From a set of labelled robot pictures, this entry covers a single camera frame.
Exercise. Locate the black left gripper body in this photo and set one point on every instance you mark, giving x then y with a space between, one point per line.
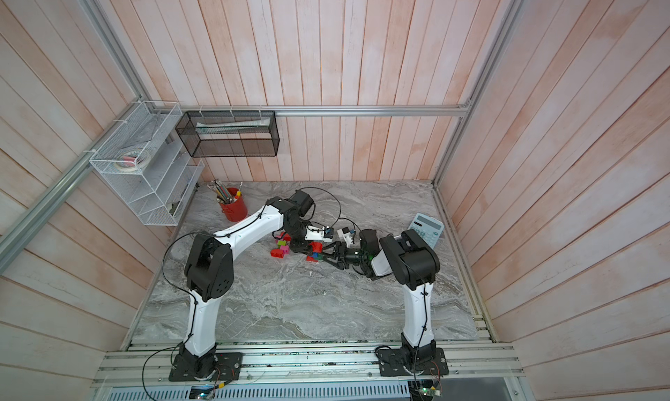
298 243

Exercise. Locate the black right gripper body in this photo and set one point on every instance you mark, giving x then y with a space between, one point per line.
352 256

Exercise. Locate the red lego brick base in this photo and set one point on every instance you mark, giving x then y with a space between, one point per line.
277 253

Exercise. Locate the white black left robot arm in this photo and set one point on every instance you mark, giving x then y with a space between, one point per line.
211 262

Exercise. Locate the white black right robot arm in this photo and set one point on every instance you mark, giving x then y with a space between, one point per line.
414 265

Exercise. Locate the red pen cup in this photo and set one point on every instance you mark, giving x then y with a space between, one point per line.
236 210

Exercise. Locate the light blue calculator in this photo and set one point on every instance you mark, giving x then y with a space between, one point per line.
430 229

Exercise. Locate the pens in cup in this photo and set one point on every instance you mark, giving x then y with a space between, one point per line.
224 194

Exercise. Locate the tape roll on shelf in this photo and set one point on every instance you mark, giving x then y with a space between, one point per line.
132 161

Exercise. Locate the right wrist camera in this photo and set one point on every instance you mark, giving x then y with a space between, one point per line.
347 235

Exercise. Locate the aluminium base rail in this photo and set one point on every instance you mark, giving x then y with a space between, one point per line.
341 370

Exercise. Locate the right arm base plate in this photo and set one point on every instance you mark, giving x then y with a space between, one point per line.
403 361

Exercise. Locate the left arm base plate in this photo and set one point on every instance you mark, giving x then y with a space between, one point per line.
211 366

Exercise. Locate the black mesh wall basket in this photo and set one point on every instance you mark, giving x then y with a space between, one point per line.
224 134

